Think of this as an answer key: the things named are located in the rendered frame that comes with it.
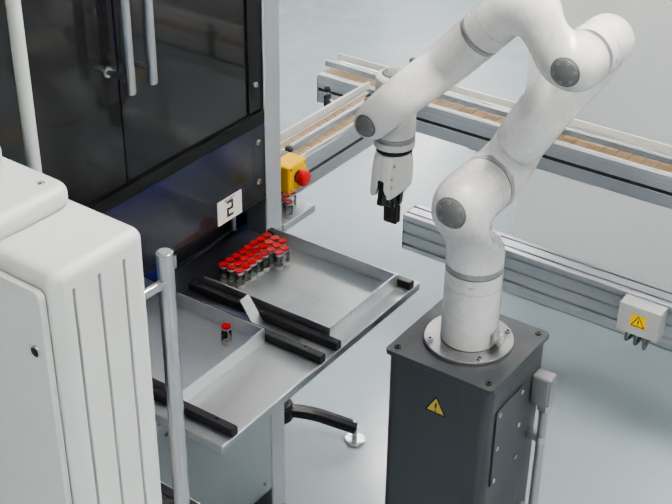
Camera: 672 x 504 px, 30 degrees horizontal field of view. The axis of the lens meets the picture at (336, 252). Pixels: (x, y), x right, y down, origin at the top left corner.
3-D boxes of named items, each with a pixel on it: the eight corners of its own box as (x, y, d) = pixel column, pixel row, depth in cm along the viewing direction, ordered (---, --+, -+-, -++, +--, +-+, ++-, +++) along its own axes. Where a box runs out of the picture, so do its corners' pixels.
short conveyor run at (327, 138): (252, 228, 309) (251, 172, 300) (204, 210, 316) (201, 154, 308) (402, 130, 357) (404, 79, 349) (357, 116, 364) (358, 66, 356)
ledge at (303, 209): (239, 215, 310) (238, 208, 309) (271, 195, 319) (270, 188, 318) (284, 232, 304) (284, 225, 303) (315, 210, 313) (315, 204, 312)
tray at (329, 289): (204, 289, 278) (203, 276, 276) (275, 241, 296) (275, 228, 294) (329, 342, 261) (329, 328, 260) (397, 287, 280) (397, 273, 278)
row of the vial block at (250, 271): (233, 288, 278) (232, 270, 276) (282, 253, 291) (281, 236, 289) (240, 291, 277) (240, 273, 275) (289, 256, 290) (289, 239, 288)
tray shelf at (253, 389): (41, 364, 257) (40, 357, 256) (253, 226, 306) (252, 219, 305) (222, 454, 234) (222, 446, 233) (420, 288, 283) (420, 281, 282)
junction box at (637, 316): (615, 328, 341) (619, 301, 337) (622, 320, 345) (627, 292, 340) (656, 343, 335) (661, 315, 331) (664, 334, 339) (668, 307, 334)
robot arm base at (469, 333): (529, 334, 268) (537, 260, 258) (485, 378, 255) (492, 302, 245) (452, 305, 277) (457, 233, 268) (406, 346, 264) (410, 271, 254)
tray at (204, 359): (57, 345, 259) (56, 331, 258) (143, 290, 278) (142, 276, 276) (182, 405, 243) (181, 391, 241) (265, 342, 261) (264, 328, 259)
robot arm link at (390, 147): (389, 120, 259) (388, 133, 260) (366, 135, 252) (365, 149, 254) (424, 130, 255) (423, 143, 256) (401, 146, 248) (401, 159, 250)
